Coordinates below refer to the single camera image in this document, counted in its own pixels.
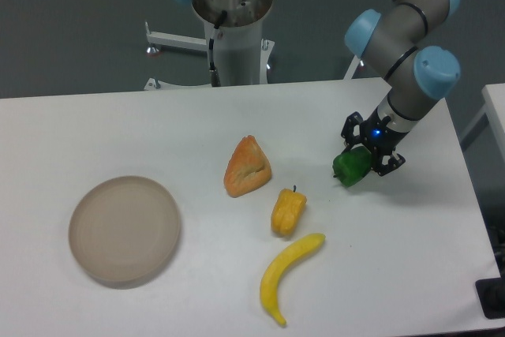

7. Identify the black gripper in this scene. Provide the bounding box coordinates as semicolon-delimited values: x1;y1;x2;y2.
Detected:
341;103;414;176

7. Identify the green toy pepper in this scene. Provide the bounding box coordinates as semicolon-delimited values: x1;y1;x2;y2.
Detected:
332;146;372;187

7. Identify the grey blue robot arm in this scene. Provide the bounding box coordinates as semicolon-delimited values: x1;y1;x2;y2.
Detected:
176;0;461;186

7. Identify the yellow toy pepper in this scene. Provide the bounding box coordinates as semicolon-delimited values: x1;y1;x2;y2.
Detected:
271;185;307;237

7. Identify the yellow toy banana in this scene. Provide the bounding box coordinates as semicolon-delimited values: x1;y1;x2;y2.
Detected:
259;233;326;328

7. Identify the orange toy bread slice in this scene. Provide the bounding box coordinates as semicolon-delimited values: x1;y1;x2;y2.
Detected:
223;135;272;198

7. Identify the white side table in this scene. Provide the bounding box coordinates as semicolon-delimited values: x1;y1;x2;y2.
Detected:
459;83;505;157

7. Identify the black device at table edge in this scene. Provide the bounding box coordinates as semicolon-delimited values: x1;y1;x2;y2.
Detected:
475;277;504;320

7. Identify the beige round plate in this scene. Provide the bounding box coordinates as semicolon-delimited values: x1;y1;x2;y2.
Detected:
68;175;181;289

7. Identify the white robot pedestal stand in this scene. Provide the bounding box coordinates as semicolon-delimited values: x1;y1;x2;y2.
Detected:
145;0;275;87

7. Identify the black cable on pedestal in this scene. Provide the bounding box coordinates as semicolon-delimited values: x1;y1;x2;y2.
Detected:
208;9;227;88

